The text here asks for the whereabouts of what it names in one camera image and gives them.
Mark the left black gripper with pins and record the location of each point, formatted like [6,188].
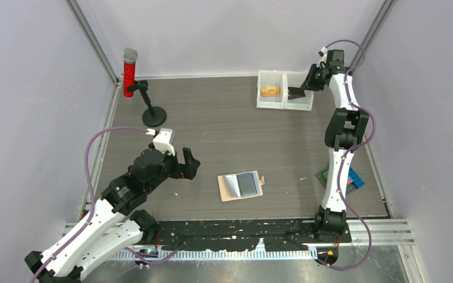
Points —
[190,165]

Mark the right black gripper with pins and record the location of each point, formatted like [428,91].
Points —
[309,84]

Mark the black VIP credit card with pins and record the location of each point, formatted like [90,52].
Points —
[295,93]

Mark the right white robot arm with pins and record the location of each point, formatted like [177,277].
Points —
[343,135]

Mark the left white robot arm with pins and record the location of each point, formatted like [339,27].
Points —
[114,221]

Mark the gold card in bin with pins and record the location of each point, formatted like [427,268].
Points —
[270,90]

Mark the white two-compartment bin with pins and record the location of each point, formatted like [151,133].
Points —
[283,79]

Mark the black stand with round base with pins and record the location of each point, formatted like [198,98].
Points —
[153,116]

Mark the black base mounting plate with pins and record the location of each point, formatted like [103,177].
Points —
[238,235]

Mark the colourful toy brick assembly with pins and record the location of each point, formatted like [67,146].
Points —
[354,182]

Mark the red cylinder with grey cap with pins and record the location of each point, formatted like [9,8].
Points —
[130,57]

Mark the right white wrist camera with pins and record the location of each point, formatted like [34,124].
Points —
[323,58]

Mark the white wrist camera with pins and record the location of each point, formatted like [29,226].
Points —
[162,140]
[323,58]

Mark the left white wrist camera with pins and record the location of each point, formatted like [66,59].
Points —
[162,140]

